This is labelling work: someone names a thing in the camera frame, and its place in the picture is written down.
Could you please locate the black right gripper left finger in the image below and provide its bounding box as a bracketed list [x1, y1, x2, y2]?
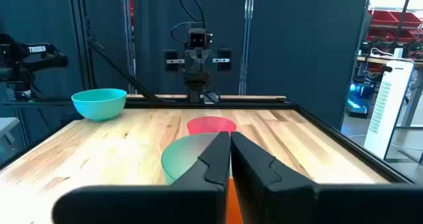
[52, 131, 231, 224]

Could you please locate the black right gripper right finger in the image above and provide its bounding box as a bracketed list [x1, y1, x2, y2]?
[231, 131, 423, 224]

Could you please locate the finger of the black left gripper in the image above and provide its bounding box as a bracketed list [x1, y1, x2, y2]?
[217, 48, 233, 72]
[163, 48, 180, 73]

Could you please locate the pink plastic bowl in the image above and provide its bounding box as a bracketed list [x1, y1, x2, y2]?
[186, 116, 237, 135]

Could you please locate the teal plastic bowl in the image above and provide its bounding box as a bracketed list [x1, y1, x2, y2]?
[71, 88, 128, 122]

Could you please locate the orange-red plastic cup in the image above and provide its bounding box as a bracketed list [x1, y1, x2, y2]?
[225, 177, 245, 224]

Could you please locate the green plastic plate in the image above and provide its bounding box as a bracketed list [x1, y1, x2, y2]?
[161, 133, 219, 186]

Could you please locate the blue-lit floor device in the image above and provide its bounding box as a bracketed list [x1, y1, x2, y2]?
[345, 81, 377, 116]

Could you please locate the wooden workbench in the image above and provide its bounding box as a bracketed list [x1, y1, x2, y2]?
[356, 54, 423, 68]

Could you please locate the red storage bin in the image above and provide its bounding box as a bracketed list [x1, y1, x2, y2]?
[391, 11, 423, 28]
[365, 28, 396, 43]
[369, 9, 400, 27]

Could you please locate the pale grey side table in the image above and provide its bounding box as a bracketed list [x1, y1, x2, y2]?
[0, 117, 21, 164]

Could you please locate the black slanted pole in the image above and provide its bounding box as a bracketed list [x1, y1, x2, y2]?
[393, 0, 416, 50]

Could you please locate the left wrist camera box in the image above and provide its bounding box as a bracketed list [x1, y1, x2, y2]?
[186, 22, 210, 50]

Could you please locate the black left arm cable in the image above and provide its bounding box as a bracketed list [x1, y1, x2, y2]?
[170, 0, 208, 44]

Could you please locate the dark blue partition wall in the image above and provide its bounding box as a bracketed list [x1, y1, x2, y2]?
[0, 0, 370, 129]

